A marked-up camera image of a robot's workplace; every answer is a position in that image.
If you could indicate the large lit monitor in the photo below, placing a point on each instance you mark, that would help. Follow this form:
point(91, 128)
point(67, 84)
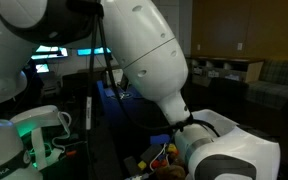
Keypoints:
point(87, 51)

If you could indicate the medium lit monitor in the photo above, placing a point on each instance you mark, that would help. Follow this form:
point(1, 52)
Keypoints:
point(50, 52)

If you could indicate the orange black clamp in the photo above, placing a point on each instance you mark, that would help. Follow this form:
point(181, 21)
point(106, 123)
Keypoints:
point(70, 153)

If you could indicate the gray foam block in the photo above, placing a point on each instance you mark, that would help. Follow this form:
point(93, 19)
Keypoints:
point(150, 153)
point(131, 165)

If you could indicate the red toy fruit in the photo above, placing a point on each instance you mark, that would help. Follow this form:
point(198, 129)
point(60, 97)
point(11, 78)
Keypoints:
point(157, 163)

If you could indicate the blue foam block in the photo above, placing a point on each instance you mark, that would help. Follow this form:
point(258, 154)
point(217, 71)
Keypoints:
point(159, 139)

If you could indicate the white wall outlet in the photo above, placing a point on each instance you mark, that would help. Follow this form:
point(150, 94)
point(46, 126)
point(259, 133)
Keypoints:
point(198, 47)
point(239, 46)

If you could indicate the white bowl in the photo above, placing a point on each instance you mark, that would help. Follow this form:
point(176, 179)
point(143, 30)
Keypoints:
point(164, 149)

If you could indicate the green plaid sofa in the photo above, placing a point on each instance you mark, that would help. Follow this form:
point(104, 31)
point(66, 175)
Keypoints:
point(277, 83)

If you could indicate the white plastic bin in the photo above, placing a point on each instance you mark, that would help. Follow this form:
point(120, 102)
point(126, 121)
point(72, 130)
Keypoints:
point(214, 118)

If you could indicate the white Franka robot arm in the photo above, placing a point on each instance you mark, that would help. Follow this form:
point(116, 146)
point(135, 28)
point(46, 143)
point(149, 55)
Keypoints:
point(144, 50)

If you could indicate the white box on blue table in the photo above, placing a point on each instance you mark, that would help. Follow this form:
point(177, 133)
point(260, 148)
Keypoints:
point(117, 75)

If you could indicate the person in dark shirt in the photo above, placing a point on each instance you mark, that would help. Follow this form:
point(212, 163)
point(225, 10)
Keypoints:
point(34, 80)

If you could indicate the blue table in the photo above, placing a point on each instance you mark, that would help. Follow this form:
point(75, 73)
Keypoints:
point(134, 103)

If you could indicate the small lit screen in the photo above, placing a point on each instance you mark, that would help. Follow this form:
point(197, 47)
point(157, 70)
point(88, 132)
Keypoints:
point(42, 68)

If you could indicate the black desk chair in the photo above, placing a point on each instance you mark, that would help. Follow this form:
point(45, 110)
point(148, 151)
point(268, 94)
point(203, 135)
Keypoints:
point(72, 85)

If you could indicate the small yellow foam cube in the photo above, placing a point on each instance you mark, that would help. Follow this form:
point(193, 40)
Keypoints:
point(142, 165)

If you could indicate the yellow toy piece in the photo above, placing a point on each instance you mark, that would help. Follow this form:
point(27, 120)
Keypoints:
point(172, 148)

